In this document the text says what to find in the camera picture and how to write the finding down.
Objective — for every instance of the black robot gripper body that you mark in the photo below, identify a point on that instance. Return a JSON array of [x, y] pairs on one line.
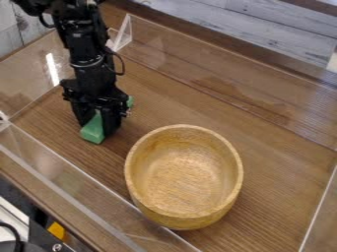
[[92, 89]]

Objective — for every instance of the brown wooden bowl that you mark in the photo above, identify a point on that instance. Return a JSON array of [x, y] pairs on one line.
[[183, 176]]

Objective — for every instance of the clear acrylic corner bracket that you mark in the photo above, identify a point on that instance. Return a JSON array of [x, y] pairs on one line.
[[120, 37]]

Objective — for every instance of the clear acrylic front wall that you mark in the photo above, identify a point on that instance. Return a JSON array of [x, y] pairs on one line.
[[39, 150]]

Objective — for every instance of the clear acrylic right wall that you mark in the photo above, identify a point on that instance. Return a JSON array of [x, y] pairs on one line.
[[319, 238]]

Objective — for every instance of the clear acrylic wall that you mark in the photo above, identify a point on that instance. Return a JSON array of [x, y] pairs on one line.
[[319, 238], [39, 150]]

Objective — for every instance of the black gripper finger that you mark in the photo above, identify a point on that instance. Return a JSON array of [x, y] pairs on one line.
[[112, 118], [83, 110]]

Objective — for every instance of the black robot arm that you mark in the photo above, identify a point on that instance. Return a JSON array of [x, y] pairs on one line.
[[80, 27]]

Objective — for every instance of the green rectangular block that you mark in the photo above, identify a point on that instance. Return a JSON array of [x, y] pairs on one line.
[[91, 131]]

